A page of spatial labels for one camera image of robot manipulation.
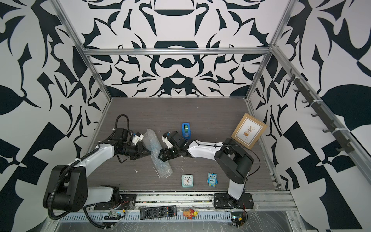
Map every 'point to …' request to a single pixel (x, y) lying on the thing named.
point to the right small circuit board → (237, 218)
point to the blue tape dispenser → (186, 130)
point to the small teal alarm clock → (187, 181)
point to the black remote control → (158, 212)
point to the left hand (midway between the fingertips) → (149, 151)
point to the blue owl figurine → (212, 179)
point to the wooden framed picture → (249, 131)
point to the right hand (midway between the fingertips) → (162, 154)
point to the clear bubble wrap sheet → (163, 168)
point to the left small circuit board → (114, 216)
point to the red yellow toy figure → (190, 213)
